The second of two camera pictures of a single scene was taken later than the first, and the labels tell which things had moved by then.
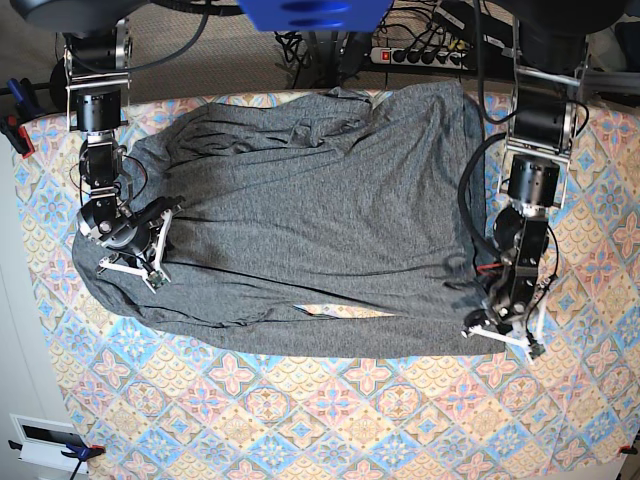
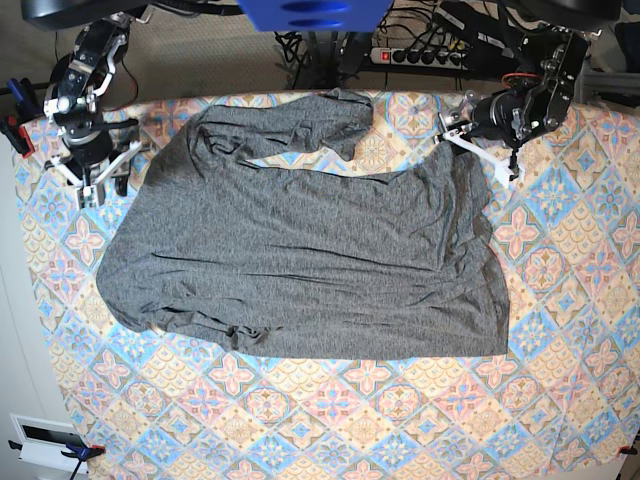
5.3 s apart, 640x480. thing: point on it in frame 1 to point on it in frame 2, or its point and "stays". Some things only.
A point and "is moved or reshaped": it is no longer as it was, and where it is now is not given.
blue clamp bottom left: x=81 y=453 stays
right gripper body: x=518 y=321 to x=489 y=128
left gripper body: x=138 y=237 to x=92 y=156
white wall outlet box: x=43 y=441 stays
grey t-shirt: x=324 y=223 is moved or reshaped
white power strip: x=457 y=60 stays
